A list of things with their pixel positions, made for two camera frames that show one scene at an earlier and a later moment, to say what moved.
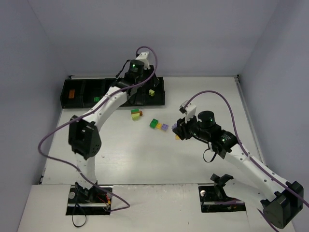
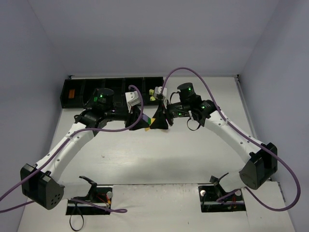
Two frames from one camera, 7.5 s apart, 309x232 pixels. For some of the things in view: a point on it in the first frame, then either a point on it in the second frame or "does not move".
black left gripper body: x=149 y=79 → x=132 y=118
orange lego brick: x=71 y=94 does not move
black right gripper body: x=181 y=129 → x=166 y=116
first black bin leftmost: x=72 y=95 does not move
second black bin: x=92 y=90 does not move
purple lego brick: x=175 y=126 → x=145 y=117
